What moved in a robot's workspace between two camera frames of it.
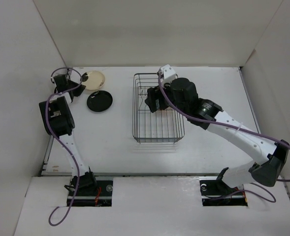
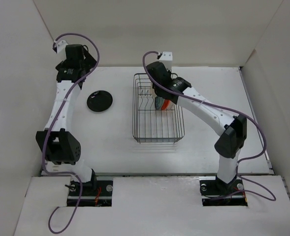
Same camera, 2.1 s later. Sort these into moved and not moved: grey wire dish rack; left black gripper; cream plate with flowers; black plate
Moved: left black gripper; cream plate with flowers
Not moved: black plate; grey wire dish rack
